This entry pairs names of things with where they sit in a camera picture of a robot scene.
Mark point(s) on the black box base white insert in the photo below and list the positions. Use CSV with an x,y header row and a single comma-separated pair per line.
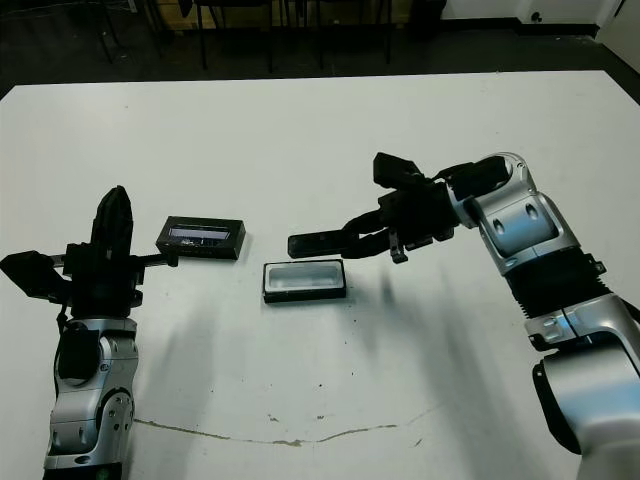
x,y
300,277

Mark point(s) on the black trash bin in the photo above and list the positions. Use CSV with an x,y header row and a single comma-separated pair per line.
x,y
425,19

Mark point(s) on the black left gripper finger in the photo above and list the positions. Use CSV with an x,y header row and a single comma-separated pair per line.
x,y
125,227
104,227

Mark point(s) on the small black round object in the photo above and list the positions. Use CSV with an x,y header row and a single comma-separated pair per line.
x,y
536,17

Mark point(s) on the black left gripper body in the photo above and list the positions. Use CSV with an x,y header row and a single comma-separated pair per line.
x,y
105,285

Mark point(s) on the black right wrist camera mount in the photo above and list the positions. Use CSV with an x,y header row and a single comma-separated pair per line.
x,y
397,170

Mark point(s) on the black box lid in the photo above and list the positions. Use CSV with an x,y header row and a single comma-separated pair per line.
x,y
172,235

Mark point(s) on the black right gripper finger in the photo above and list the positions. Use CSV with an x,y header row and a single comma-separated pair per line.
x,y
372,246
370,222

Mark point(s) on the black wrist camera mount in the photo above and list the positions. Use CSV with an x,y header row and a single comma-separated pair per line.
x,y
27,275
397,170

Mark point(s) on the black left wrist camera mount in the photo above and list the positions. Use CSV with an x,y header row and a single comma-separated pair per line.
x,y
27,275

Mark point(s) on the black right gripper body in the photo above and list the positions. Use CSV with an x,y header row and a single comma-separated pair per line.
x,y
422,215

